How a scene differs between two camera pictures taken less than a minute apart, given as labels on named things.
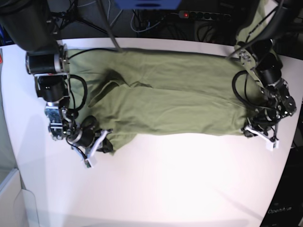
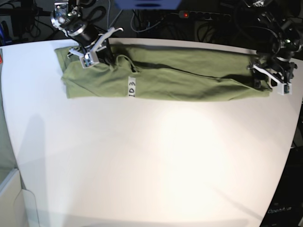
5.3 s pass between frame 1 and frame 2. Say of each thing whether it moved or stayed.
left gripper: moved
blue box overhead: stayed
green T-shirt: moved
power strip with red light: stayed
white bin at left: stayed
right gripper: moved
